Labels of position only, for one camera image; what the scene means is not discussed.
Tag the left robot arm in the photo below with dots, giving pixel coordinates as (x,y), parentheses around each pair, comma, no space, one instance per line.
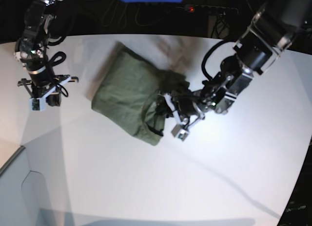
(272,30)

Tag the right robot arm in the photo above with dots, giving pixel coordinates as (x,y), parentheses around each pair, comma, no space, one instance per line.
(31,48)

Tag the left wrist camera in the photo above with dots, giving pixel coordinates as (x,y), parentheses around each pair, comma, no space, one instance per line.
(180,132)

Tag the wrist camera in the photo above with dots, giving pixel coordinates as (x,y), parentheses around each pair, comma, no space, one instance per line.
(37,104)
(180,132)

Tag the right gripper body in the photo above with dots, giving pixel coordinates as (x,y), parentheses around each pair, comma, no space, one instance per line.
(52,85)

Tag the black power strip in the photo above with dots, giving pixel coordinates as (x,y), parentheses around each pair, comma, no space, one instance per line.
(210,10)

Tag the green t-shirt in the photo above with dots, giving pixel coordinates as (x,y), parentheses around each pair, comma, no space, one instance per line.
(130,94)

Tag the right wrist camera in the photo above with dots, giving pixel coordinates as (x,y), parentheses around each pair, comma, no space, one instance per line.
(37,104)

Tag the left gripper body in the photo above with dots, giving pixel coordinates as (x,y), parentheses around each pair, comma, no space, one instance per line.
(186,107)

